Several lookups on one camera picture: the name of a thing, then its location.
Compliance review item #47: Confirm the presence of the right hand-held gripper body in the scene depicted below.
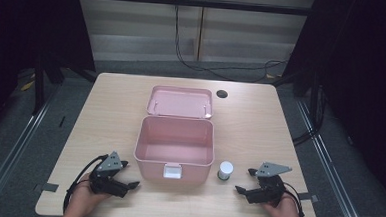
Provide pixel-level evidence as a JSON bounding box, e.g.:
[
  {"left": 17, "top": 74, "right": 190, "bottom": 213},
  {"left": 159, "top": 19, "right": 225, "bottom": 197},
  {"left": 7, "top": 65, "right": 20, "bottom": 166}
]
[{"left": 244, "top": 160, "right": 293, "bottom": 207}]

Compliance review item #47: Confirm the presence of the pink storage box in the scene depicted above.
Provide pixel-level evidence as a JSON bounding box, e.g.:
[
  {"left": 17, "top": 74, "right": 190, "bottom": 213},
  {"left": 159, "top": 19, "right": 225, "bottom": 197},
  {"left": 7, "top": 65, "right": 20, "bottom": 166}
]
[{"left": 132, "top": 115, "right": 217, "bottom": 186}]

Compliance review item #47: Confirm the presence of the black horizontal frame bar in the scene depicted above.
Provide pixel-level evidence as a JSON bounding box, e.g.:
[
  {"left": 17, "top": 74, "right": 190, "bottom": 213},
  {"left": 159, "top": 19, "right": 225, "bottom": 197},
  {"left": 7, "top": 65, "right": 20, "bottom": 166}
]
[{"left": 73, "top": 0, "right": 317, "bottom": 18}]

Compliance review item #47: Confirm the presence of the white bottle with green base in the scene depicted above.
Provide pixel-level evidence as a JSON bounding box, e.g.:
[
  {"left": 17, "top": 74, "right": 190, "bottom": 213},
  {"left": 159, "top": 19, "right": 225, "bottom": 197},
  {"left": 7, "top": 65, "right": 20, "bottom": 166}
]
[{"left": 216, "top": 160, "right": 235, "bottom": 183}]

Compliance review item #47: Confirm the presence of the grey tape strip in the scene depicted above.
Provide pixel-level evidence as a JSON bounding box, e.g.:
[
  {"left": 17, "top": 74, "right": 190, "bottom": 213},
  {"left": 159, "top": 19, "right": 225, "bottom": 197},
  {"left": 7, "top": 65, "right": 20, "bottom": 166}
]
[
  {"left": 297, "top": 191, "right": 320, "bottom": 204},
  {"left": 33, "top": 181, "right": 60, "bottom": 194}
]

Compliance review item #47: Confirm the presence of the person's left hand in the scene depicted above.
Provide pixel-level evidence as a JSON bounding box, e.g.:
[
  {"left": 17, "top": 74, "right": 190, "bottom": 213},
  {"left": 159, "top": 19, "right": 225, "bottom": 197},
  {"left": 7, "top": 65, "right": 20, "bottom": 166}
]
[{"left": 65, "top": 177, "right": 112, "bottom": 217}]

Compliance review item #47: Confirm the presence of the person's right hand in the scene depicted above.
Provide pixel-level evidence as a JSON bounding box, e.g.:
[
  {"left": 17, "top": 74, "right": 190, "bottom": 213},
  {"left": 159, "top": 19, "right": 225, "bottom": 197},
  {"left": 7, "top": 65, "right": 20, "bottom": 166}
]
[{"left": 260, "top": 191, "right": 307, "bottom": 217}]

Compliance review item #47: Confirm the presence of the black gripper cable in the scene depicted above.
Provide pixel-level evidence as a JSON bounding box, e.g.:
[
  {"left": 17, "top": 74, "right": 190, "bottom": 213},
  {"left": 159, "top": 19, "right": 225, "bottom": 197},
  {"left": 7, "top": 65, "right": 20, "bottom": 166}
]
[
  {"left": 280, "top": 181, "right": 308, "bottom": 217},
  {"left": 62, "top": 152, "right": 109, "bottom": 217}
]

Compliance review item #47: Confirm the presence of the yellow floor tape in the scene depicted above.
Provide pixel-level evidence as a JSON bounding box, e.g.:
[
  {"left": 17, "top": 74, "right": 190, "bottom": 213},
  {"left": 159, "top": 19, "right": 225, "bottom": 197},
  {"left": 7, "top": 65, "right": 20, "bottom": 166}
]
[{"left": 20, "top": 79, "right": 35, "bottom": 92}]

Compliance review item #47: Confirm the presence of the long black floor cable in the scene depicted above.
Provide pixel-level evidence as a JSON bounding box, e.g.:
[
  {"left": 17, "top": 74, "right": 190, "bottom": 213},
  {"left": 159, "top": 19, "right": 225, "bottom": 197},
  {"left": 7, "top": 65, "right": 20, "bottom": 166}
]
[{"left": 171, "top": 4, "right": 291, "bottom": 85}]

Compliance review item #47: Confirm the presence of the black cable bundle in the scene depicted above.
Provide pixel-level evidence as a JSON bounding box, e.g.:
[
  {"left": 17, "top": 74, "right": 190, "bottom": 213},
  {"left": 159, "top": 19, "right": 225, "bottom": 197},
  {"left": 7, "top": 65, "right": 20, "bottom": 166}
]
[{"left": 291, "top": 83, "right": 327, "bottom": 148}]

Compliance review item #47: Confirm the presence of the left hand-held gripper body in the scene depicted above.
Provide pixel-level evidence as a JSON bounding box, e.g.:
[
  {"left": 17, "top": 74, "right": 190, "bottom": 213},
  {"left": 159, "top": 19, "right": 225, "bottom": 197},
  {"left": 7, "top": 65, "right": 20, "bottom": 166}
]
[{"left": 87, "top": 149, "right": 132, "bottom": 199}]

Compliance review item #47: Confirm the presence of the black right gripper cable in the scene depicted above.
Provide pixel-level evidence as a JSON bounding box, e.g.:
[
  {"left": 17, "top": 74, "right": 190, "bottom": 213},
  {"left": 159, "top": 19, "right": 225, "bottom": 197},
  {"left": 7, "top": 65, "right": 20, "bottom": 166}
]
[{"left": 280, "top": 181, "right": 308, "bottom": 217}]

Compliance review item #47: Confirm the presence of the pink box lid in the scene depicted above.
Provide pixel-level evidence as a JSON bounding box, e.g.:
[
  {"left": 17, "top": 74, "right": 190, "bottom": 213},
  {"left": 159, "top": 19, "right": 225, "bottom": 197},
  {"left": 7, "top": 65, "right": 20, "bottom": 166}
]
[{"left": 146, "top": 84, "right": 215, "bottom": 121}]

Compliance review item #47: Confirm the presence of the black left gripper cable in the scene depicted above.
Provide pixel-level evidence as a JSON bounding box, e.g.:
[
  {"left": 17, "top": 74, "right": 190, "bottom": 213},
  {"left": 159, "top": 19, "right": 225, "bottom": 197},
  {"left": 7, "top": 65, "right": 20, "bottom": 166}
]
[{"left": 62, "top": 152, "right": 109, "bottom": 217}]

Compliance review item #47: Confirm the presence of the black metal stand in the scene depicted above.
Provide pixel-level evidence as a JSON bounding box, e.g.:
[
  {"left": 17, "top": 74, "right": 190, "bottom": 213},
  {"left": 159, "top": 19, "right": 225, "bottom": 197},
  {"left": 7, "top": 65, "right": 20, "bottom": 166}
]
[
  {"left": 30, "top": 50, "right": 68, "bottom": 118},
  {"left": 289, "top": 68, "right": 322, "bottom": 129}
]

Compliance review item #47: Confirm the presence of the black curtain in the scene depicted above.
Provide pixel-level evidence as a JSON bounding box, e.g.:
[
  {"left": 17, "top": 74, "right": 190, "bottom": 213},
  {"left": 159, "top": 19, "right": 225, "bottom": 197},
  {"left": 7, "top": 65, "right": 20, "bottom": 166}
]
[
  {"left": 275, "top": 0, "right": 386, "bottom": 213},
  {"left": 0, "top": 0, "right": 101, "bottom": 151}
]

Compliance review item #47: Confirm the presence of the metal floor rail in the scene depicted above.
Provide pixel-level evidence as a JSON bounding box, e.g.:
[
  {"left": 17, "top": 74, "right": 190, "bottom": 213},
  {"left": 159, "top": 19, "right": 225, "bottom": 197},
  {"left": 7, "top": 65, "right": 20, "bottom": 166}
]
[
  {"left": 0, "top": 79, "right": 60, "bottom": 217},
  {"left": 288, "top": 99, "right": 377, "bottom": 217}
]

